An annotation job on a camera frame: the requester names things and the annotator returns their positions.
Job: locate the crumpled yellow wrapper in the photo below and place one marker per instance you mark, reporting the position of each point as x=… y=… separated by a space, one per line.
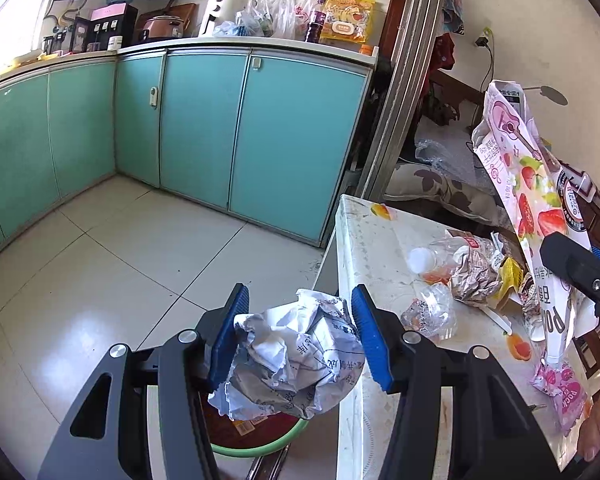
x=510 y=272

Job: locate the white printed paper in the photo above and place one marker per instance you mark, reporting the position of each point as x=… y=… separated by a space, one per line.
x=300 y=355

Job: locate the pink strawberry print plastic bag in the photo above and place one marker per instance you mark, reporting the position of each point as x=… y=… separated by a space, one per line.
x=530 y=185

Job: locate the crumpled silver wrapper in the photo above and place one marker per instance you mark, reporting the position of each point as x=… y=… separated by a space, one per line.
x=475 y=275

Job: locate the pink rice cooker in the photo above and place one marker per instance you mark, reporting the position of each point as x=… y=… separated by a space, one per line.
x=160 y=27

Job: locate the pink and black water dispenser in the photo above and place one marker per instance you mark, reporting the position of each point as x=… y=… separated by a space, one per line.
x=112 y=25

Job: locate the beige leaf print pillow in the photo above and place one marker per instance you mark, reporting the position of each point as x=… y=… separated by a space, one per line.
x=440 y=185

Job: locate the white plastic spoon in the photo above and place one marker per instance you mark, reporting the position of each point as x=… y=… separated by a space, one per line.
x=495 y=318

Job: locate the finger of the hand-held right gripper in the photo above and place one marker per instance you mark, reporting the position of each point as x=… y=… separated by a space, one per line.
x=575 y=265

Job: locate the red hanging cloth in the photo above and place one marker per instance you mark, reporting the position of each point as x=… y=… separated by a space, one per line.
x=444 y=52

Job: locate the crushed clear plastic bottle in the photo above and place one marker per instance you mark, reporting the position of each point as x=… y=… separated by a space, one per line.
x=445 y=255

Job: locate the yellow snack bag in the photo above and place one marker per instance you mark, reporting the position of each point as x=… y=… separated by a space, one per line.
x=347 y=17

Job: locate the crushed clear plastic wrapper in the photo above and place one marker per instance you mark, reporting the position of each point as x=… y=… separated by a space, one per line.
x=427 y=312

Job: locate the metal sliding door frame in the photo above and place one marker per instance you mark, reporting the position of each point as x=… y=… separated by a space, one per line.
x=410 y=60

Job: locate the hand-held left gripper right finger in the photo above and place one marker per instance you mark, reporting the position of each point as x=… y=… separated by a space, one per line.
x=372 y=340

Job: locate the brown cutting board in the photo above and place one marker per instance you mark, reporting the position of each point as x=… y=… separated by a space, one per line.
x=182 y=17

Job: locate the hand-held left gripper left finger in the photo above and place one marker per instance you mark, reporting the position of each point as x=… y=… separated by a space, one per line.
x=227 y=340

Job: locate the white air fryer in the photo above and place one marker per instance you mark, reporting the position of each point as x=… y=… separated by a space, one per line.
x=215 y=10

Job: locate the clear hanging plastic bag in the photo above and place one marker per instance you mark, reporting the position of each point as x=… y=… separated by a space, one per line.
x=257 y=15
x=287 y=17

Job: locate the teal kitchen cabinets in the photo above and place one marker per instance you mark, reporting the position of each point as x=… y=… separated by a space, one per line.
x=280 y=135

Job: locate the green rimmed trash bin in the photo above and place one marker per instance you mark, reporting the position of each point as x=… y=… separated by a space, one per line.
x=275 y=431

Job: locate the purple drink bottle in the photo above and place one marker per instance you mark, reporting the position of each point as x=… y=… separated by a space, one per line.
x=315 y=22

